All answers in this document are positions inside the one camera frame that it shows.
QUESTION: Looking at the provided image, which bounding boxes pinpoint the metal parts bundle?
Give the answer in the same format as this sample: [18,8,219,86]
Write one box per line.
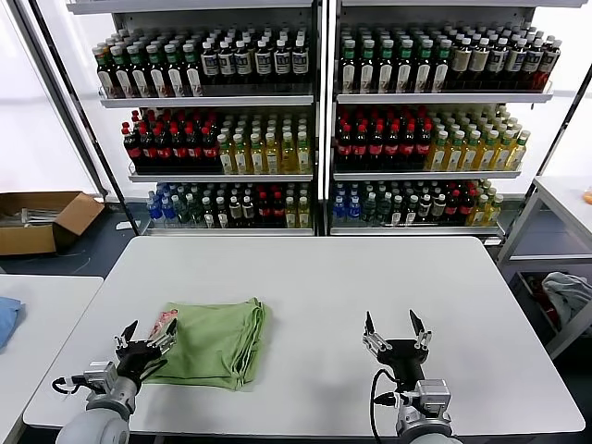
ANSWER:
[20,208,61,228]

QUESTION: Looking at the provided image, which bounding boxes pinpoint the dark storage bin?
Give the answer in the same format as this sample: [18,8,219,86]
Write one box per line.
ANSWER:
[515,270,563,346]

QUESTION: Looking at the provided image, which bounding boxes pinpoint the grey metal frame table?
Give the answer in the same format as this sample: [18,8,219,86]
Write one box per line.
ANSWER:
[497,175,592,360]

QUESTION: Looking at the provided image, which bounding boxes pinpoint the open cardboard box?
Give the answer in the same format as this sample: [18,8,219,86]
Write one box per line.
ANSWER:
[0,191,106,257]

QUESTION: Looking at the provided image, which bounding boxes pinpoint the grey crumpled garment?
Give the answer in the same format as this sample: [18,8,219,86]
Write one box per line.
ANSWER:
[541,271,592,329]

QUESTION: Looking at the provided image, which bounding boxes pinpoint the black slanted frame post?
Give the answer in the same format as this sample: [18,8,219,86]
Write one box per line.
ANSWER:
[548,64,592,179]
[27,0,141,235]

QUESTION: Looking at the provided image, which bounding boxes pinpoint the blue folded cloth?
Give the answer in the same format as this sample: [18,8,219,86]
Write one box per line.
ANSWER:
[0,295,24,352]

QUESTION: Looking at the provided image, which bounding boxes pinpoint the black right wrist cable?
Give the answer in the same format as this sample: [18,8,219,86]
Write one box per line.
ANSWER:
[368,367,403,440]

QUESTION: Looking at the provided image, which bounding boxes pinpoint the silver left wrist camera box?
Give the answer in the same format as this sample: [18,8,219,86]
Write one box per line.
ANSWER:
[82,361,119,394]

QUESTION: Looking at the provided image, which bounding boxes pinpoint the green polo shirt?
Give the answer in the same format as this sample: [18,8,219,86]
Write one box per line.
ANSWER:
[142,296,274,393]

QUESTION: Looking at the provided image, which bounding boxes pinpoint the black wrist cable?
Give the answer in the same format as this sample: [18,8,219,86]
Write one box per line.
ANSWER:
[51,376,87,394]
[368,367,403,440]

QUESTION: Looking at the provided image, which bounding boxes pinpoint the yellow drink bottle green label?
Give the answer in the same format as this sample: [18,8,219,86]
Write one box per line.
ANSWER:
[508,129,531,170]
[494,129,514,171]
[478,129,499,172]
[425,130,449,172]
[446,129,465,172]
[462,129,481,172]

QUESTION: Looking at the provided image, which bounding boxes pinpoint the dark bottle beige label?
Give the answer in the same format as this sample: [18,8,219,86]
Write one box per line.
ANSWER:
[450,39,473,90]
[470,37,491,90]

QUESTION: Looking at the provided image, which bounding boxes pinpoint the dark bottle white label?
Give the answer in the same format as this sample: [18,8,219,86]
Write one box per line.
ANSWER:
[487,39,508,90]
[200,41,219,85]
[290,38,310,85]
[254,40,274,85]
[217,40,236,85]
[522,38,543,90]
[273,39,292,85]
[505,38,526,90]
[234,40,253,85]

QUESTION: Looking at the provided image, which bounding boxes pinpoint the cola bottle red cap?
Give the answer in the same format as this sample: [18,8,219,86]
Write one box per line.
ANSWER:
[169,127,189,173]
[460,189,476,226]
[352,122,370,170]
[201,126,220,173]
[256,191,272,228]
[400,122,417,170]
[384,122,401,170]
[138,127,157,173]
[122,123,142,173]
[368,122,386,170]
[336,122,354,170]
[271,191,286,228]
[185,127,204,173]
[445,190,462,226]
[154,127,173,173]
[415,122,433,170]

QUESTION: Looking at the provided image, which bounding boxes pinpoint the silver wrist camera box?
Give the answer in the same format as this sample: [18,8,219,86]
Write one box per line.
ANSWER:
[82,361,119,394]
[414,378,452,413]

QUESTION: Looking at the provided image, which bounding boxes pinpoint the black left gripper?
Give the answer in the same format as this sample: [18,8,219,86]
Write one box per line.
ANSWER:
[114,319,179,381]

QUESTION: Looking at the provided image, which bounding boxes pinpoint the grey shelf unit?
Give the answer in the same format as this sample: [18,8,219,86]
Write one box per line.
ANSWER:
[66,0,327,238]
[325,0,588,246]

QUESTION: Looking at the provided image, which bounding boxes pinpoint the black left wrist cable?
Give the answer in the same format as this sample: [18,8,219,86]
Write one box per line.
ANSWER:
[51,376,87,394]

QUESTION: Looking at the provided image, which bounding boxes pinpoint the dark bottle green cap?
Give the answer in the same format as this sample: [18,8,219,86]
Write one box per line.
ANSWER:
[395,38,414,93]
[182,42,204,98]
[112,44,134,99]
[376,38,396,93]
[165,43,186,98]
[146,43,168,99]
[95,44,117,99]
[340,39,360,93]
[432,39,450,93]
[413,39,432,93]
[129,43,151,99]
[358,39,377,93]

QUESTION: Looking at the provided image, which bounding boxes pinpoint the reddish drink bottle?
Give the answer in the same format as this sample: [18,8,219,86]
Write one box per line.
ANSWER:
[538,35,562,92]

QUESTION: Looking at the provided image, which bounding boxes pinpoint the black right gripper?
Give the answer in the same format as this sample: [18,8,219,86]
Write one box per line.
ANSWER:
[363,309,433,385]

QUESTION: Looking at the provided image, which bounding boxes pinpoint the large white work table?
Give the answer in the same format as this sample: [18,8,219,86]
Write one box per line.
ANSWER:
[22,235,586,438]

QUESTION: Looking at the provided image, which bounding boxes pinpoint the small white side table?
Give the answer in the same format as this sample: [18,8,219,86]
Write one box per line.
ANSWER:
[0,275,105,444]

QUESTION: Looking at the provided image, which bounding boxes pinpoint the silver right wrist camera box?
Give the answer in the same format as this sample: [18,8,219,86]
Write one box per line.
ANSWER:
[414,378,452,413]

